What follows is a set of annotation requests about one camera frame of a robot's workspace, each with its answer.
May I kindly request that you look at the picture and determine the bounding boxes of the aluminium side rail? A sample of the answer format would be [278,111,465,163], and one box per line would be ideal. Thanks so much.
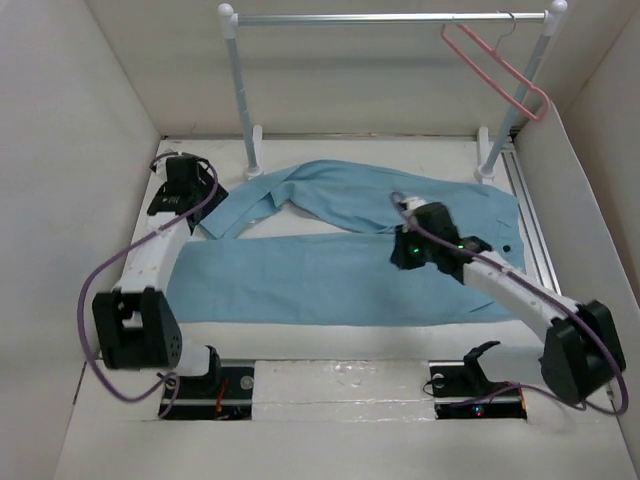
[501,137,561,293]

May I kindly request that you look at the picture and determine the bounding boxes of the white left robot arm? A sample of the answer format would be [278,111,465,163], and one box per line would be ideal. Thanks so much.
[92,153,228,397]

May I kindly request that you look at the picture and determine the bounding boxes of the pink clothes hanger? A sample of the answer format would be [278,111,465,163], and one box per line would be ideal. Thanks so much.
[440,10,551,122]

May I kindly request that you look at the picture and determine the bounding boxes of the light blue trousers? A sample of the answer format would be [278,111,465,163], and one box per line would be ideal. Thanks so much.
[167,160,525,327]

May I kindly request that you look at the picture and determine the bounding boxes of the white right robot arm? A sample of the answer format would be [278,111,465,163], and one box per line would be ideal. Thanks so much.
[390,192,630,415]

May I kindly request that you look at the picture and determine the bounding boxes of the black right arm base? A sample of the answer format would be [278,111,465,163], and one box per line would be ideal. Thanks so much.
[422,340,528,420]

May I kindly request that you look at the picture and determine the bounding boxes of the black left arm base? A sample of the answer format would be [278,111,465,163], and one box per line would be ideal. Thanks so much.
[158,347,255,421]

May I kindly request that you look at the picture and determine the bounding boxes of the white metal clothes rack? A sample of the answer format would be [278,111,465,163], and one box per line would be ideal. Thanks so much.
[217,1,568,184]

